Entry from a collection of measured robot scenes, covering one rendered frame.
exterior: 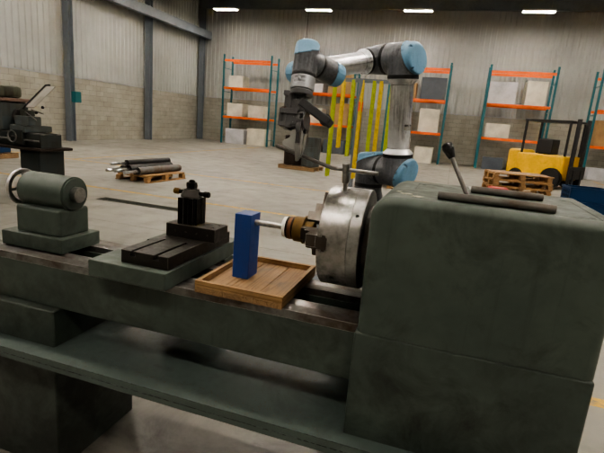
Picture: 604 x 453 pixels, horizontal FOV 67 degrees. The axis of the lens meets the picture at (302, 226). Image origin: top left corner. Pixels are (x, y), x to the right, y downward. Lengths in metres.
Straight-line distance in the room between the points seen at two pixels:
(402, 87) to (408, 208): 0.70
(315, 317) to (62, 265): 0.95
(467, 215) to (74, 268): 1.33
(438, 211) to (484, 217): 0.11
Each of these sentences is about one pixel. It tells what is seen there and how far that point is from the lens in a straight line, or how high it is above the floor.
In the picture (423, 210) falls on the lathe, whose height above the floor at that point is 1.23.
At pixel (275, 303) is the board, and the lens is 1.40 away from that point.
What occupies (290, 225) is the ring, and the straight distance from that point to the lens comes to 1.48.
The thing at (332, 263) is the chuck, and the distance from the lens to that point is 1.34.
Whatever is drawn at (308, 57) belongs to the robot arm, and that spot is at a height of 1.61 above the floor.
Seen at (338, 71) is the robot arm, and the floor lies 1.59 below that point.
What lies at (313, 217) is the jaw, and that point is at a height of 1.13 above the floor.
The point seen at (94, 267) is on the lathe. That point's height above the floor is 0.90.
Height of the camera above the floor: 1.42
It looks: 13 degrees down
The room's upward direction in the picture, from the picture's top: 5 degrees clockwise
